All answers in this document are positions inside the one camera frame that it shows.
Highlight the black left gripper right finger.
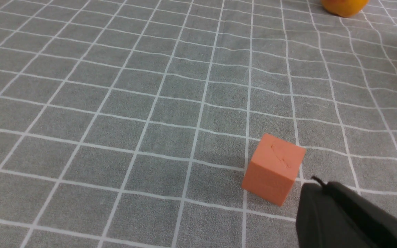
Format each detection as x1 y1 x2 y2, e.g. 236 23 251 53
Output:
324 182 397 248

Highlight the orange red toy pear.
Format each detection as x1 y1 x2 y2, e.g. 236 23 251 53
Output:
321 0 369 18

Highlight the grey checked tablecloth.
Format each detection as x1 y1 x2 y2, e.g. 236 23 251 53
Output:
0 0 397 248

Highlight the orange foam cube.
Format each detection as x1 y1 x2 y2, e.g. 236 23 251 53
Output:
241 133 307 207

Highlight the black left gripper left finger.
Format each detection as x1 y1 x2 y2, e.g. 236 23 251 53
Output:
296 176 385 248

